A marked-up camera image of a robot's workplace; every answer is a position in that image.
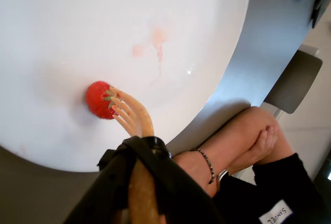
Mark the person's right forearm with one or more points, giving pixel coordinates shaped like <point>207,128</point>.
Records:
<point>232,133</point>

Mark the person's left hand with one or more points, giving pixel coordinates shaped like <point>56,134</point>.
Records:
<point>256,151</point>

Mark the beige wooden fork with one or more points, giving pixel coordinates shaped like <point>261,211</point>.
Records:
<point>137,120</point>

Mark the silver smartwatch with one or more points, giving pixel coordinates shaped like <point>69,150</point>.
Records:
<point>223,176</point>

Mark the person's right hand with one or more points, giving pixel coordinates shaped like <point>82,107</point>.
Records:
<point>196,167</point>

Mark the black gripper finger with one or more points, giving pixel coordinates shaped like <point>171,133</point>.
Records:
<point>108,182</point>
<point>181,195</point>

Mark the grey chair seat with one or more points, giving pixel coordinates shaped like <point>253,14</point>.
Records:
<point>294,81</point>

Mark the person in black shirt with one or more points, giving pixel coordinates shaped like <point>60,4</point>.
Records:
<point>245,200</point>

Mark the white round plate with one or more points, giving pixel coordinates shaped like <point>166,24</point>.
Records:
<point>103,27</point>

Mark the white name tag sticker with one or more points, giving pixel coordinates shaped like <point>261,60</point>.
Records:
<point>275,215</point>

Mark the red strawberry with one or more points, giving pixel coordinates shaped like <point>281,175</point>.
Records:
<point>97,99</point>

